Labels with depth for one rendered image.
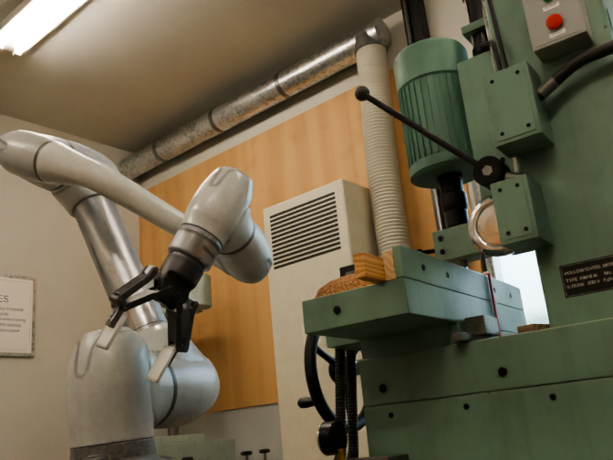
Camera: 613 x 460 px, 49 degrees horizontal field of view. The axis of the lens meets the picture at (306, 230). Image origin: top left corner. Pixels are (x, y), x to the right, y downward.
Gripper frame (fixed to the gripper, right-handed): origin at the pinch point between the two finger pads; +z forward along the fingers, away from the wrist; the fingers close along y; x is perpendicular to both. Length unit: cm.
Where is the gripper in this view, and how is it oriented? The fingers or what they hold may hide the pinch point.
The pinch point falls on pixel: (130, 359)
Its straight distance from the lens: 124.4
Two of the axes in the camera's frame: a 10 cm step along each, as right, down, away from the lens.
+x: -7.8, -1.0, 6.2
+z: -4.1, 8.2, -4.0
